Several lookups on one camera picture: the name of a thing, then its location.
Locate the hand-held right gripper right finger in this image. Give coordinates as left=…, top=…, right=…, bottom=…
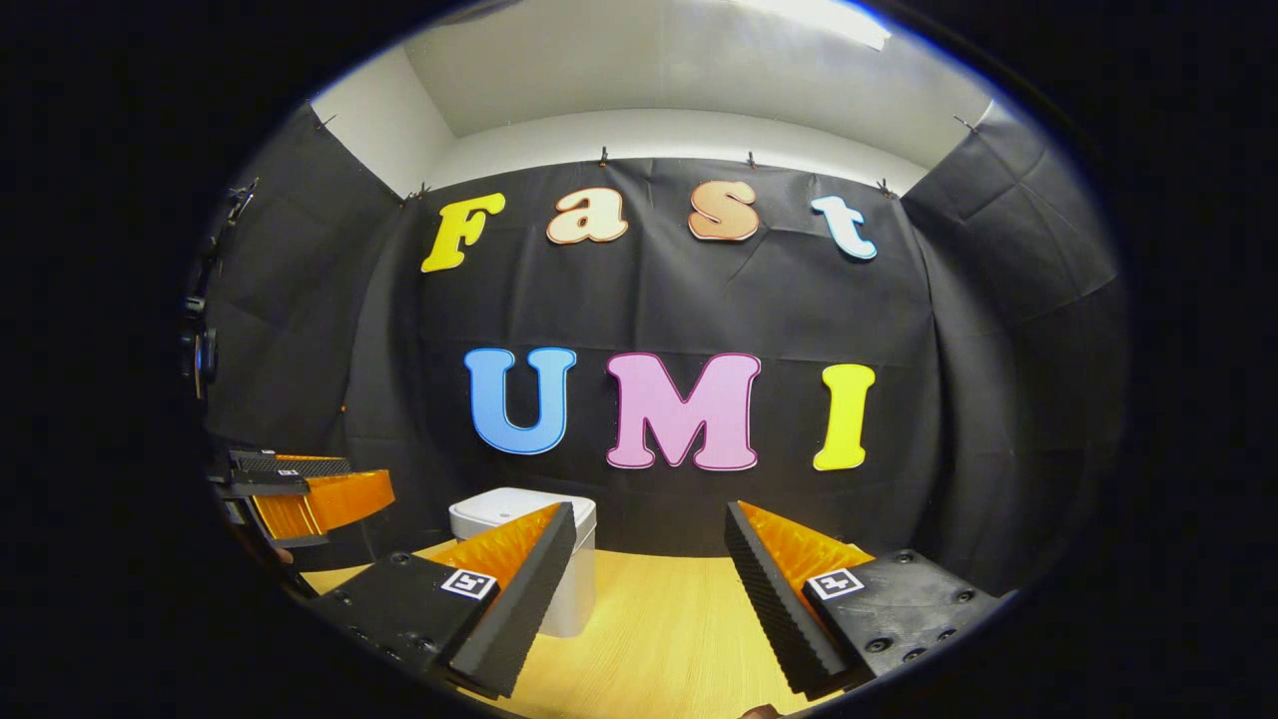
left=725, top=501, right=1004, bottom=700

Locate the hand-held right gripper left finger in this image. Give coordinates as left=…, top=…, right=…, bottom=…
left=310, top=502, right=578, bottom=700

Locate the white desktop garbage bin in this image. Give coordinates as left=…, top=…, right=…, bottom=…
left=449, top=487, right=598, bottom=638

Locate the wooden desktop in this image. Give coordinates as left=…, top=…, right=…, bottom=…
left=300, top=539, right=900, bottom=719

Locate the black backdrop cloth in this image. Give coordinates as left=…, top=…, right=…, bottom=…
left=200, top=100, right=1129, bottom=600

